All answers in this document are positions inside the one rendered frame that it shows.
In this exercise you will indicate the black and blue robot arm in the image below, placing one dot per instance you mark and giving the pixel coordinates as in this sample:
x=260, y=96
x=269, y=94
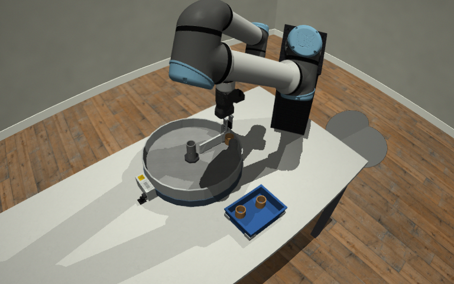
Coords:
x=198, y=58

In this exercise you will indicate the bronze bushing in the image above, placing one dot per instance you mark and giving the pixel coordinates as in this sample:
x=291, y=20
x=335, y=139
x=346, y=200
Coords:
x=228, y=136
x=242, y=209
x=260, y=199

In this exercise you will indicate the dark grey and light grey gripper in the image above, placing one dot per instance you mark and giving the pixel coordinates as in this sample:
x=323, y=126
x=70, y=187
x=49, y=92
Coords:
x=226, y=95

